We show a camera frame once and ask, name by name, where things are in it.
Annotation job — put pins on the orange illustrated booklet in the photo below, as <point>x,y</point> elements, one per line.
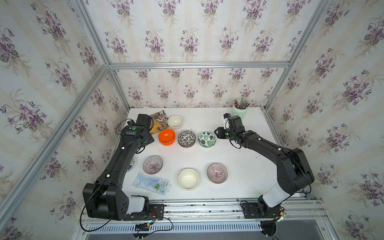
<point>160,122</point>

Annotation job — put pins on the purple glass bowl left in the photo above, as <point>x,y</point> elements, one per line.
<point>152,165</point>

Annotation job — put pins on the pale green pen cup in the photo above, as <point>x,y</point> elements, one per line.
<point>239,108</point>

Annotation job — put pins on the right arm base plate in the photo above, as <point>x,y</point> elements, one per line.
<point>261,210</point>

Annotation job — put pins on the orange bowl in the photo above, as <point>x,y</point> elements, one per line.
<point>167,137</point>

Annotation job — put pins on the dark patterned bowl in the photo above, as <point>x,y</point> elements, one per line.
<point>186,138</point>

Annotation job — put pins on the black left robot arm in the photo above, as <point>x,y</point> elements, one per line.
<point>105,198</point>

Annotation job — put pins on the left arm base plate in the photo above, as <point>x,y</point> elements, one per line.
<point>153,212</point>

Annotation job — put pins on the aluminium rail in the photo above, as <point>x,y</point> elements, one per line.
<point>205,210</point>

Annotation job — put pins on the small cream bowl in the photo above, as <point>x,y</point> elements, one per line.
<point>175,122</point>

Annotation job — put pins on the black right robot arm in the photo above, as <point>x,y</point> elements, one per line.
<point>293,170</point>

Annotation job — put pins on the large cream bowl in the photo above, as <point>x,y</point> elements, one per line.
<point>188,179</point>

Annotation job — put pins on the clear plastic packet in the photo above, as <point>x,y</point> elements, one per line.
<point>152,184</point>

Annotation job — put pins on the green leaf bowl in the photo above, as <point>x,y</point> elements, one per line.
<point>207,139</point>

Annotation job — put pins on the purple glass bowl right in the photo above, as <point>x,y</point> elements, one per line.
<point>217,173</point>

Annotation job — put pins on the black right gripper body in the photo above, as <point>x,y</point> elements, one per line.
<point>225,133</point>

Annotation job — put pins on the purple glass bowl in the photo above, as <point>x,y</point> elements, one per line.
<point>217,173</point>
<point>152,165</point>

